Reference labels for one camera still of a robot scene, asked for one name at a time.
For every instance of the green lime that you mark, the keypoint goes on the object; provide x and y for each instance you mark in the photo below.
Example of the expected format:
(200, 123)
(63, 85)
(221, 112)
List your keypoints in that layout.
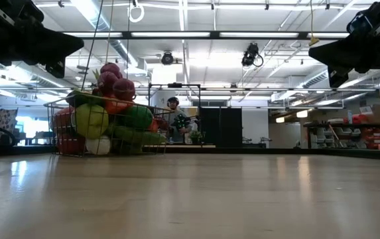
(139, 117)

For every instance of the black metal stand frame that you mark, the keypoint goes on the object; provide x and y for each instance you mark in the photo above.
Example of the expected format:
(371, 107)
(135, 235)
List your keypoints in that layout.
(174, 85)

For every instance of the person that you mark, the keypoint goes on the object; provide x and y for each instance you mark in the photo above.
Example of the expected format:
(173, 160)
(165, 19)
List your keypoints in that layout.
(176, 124)

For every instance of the silver ventilation duct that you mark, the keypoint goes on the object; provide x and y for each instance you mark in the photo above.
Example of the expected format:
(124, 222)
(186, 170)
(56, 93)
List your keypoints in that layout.
(88, 13)

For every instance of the yellow hanging tag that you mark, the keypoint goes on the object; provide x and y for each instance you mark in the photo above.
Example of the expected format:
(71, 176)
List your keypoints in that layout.
(313, 41)

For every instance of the black metal table frame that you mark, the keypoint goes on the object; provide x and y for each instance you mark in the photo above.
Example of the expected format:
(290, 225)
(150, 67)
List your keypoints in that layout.
(276, 151)

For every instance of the black hanging camera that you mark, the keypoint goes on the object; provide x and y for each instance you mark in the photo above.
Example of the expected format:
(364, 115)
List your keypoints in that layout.
(250, 54)

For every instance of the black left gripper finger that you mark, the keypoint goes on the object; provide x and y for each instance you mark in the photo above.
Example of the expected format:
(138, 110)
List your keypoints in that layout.
(53, 38)
(57, 53)

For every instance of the pile of purple onions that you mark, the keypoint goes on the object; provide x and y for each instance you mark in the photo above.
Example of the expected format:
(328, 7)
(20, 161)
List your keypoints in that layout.
(123, 89)

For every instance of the long smooth green cucumber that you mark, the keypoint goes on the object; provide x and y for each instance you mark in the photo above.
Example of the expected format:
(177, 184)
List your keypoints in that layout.
(136, 136)

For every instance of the yellow-green apple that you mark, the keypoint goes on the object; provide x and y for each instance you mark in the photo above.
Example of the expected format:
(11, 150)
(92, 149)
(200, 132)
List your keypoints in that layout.
(90, 121)

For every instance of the round black speaker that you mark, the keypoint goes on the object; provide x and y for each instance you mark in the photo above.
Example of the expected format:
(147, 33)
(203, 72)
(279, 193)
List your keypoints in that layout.
(167, 58)

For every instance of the orange carrot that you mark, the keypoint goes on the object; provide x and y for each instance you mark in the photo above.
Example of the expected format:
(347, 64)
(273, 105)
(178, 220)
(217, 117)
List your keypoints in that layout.
(115, 107)

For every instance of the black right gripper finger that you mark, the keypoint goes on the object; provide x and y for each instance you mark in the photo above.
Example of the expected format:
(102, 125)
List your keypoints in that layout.
(339, 46)
(340, 61)

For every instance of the small potted plant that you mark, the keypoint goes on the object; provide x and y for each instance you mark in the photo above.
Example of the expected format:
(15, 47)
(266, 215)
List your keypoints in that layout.
(197, 135)

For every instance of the black horizontal metal beam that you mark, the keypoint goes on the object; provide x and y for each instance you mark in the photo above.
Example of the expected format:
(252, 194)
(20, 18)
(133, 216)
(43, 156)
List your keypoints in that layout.
(126, 34)

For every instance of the black partition panel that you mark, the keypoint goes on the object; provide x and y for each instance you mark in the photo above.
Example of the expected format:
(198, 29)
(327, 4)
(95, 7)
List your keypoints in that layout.
(221, 127)

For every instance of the dark purple eggplant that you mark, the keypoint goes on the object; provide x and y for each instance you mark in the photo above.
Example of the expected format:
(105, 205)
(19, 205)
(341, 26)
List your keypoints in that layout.
(77, 99)

